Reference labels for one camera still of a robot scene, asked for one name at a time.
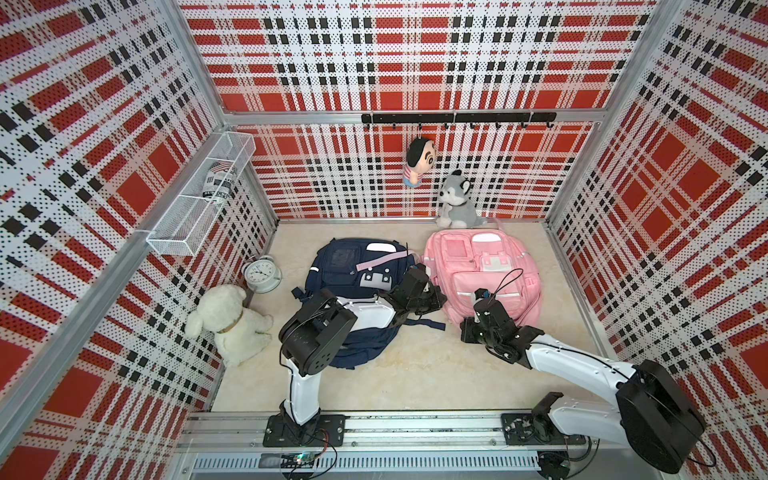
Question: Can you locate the pink school backpack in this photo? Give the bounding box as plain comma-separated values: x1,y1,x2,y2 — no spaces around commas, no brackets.
423,229,542,327

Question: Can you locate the cream teddy bear plush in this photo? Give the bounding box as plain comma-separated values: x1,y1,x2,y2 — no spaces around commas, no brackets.
184,284,273,368

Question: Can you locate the green circuit board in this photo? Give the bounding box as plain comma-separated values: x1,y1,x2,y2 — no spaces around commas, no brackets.
258,452,317,470

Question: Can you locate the white alarm clock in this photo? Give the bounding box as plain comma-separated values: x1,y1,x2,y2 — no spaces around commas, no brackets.
241,255,283,294

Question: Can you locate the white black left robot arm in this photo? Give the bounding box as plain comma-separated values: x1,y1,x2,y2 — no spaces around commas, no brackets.
263,264,447,448

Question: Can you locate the striped can on shelf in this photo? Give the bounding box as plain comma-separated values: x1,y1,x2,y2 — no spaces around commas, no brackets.
202,161,236,205

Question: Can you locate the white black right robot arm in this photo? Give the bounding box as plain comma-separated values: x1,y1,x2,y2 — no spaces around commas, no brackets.
462,288,706,474

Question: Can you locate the cartoon boy doll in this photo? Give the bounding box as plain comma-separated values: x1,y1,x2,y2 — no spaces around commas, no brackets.
403,137,437,188

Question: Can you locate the white wire mesh shelf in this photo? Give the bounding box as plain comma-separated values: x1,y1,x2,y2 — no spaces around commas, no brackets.
147,132,255,257

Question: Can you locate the grey white husky plush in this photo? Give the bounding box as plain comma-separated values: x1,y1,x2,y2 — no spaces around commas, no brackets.
436,170,487,229

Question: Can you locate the navy blue backpack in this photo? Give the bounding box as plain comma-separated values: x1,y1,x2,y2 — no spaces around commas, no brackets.
292,238,446,370

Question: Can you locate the black wall hook rail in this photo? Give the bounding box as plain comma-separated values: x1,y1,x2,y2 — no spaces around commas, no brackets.
361,112,557,126

